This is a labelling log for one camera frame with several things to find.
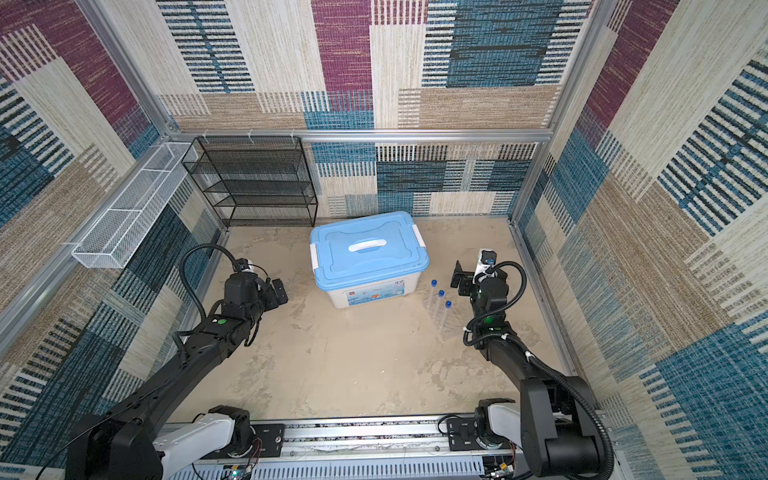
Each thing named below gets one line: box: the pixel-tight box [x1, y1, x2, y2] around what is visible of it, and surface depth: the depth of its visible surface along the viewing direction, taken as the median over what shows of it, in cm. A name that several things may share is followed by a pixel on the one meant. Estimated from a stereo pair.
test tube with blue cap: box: [428, 279, 438, 313], surface depth 92 cm
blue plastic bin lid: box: [310, 211, 430, 292], surface depth 91 cm
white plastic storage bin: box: [327, 271, 421, 308], surface depth 96 cm
